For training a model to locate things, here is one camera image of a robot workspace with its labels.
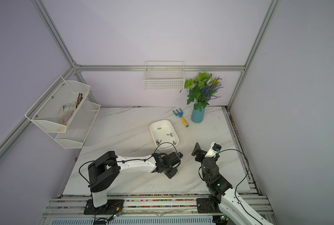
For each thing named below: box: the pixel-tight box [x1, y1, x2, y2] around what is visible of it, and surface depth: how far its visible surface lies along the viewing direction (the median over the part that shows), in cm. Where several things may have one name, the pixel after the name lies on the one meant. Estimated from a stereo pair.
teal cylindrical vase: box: [190, 106, 205, 124], surface depth 112 cm
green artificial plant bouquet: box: [179, 71, 224, 113], surface depth 90 cm
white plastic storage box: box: [149, 119, 179, 152], surface depth 106 cm
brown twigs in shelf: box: [75, 92, 84, 109], surface depth 84 cm
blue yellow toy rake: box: [172, 107, 190, 128], surface depth 117 cm
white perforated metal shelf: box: [24, 75, 91, 133], surface depth 76 cm
